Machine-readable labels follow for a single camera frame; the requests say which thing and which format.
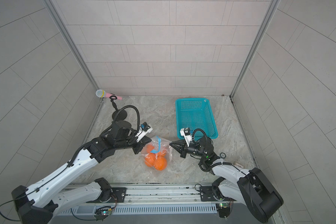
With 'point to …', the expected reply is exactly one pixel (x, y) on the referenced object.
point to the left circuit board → (101, 213)
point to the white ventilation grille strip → (192, 209)
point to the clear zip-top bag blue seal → (157, 153)
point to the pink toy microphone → (101, 93)
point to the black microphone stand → (122, 115)
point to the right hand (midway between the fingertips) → (172, 146)
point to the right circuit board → (224, 209)
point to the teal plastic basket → (195, 113)
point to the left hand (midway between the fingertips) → (151, 138)
